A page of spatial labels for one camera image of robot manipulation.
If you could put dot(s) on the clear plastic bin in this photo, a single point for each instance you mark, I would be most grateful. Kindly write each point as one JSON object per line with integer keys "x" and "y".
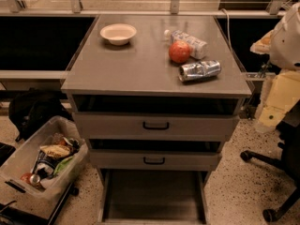
{"x": 41, "y": 201}

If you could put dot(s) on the black backpack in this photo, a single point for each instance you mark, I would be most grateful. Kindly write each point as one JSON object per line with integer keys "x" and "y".
{"x": 29, "y": 111}

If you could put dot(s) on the green snack bag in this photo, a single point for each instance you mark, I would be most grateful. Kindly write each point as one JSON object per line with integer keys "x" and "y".
{"x": 62, "y": 165}

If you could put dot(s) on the bottom open drawer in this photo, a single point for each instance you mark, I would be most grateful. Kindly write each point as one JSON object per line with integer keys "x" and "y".
{"x": 136, "y": 197}

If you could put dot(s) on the top grey drawer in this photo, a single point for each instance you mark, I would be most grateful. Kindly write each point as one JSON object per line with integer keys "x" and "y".
{"x": 113, "y": 126}

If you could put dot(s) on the yellow chip bag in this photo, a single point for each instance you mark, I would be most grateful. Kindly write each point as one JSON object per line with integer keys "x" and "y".
{"x": 56, "y": 150}

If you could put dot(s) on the grey drawer cabinet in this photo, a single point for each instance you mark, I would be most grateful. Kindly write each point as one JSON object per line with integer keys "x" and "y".
{"x": 139, "y": 78}

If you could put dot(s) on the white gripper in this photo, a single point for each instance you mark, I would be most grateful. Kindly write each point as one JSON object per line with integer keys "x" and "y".
{"x": 287, "y": 44}

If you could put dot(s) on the plastic water bottle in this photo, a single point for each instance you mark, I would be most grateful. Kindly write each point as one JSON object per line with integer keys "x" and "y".
{"x": 198, "y": 47}

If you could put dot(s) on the middle grey drawer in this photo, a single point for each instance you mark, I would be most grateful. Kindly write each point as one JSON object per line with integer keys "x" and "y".
{"x": 151, "y": 160}

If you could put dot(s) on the metal clamp bracket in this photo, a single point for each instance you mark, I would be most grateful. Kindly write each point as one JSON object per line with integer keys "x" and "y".
{"x": 264, "y": 69}

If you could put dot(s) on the red can in bin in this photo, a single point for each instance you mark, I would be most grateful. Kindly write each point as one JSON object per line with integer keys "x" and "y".
{"x": 31, "y": 178}

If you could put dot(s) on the grey drawer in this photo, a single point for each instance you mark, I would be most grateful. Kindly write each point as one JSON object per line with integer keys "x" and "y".
{"x": 113, "y": 126}
{"x": 151, "y": 160}

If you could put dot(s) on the red apple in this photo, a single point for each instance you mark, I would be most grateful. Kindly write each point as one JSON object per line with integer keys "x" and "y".
{"x": 179, "y": 52}

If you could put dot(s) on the white ceramic bowl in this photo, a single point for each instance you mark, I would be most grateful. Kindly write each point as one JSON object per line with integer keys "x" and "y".
{"x": 118, "y": 34}

